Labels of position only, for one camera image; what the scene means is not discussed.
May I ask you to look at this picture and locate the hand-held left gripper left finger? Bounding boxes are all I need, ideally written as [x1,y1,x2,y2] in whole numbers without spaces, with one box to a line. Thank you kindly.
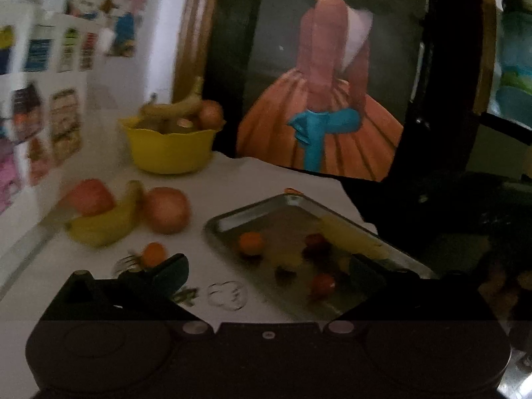
[42,253,214,340]

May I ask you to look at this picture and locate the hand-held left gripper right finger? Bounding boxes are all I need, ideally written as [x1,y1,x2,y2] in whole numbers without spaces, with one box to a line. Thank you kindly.
[323,253,499,340]

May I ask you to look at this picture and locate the yellow banana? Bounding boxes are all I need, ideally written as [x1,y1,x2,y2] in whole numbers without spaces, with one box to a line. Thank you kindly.
[322,214,389,258]

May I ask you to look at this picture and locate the cherry tomato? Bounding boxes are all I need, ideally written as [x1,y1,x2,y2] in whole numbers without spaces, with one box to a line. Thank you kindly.
[311,273,336,300]
[304,233,331,254]

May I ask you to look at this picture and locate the red yellow apple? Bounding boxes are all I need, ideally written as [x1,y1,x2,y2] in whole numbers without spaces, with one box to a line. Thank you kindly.
[141,187,193,235]

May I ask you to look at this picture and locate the small greenish banana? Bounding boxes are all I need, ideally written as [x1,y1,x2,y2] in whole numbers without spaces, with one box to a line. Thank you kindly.
[66,180,144,248]

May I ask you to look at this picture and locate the small orange tangerine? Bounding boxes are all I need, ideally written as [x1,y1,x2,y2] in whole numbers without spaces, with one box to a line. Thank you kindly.
[238,231,265,257]

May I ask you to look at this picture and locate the metal tray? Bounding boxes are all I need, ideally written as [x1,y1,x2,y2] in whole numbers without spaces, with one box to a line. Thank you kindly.
[203,193,437,321]

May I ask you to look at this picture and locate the pinkish red apple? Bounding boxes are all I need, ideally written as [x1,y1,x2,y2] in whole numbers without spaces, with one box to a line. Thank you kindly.
[66,179,116,217]

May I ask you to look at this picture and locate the yellow plastic bowl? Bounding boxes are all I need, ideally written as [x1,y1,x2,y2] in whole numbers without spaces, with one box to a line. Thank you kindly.
[117,117,227,175]

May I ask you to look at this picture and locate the brown fruit with sticker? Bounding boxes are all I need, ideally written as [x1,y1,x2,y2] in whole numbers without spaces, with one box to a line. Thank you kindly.
[168,117,200,134]

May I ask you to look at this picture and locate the long spotted banana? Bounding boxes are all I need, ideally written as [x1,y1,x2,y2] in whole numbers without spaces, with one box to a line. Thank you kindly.
[139,75,205,122]

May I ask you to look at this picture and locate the small red apple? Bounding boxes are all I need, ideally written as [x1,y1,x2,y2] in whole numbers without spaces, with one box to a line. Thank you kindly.
[197,100,225,130]

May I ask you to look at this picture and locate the houses drawing sheet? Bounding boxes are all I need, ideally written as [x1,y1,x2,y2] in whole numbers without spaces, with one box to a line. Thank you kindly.
[0,0,113,212]

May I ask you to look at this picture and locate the girl in orange dress painting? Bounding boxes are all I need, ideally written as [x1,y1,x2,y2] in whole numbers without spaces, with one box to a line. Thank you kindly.
[203,0,491,237]

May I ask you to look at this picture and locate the child and bear drawing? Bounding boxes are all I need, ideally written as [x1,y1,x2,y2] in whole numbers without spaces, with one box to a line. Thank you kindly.
[66,0,153,57]

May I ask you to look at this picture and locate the teal green picture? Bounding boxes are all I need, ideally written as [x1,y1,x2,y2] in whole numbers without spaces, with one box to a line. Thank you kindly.
[488,0,532,129]

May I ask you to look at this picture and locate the wooden frame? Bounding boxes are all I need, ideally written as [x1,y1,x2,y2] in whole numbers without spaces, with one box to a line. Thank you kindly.
[172,0,225,104]

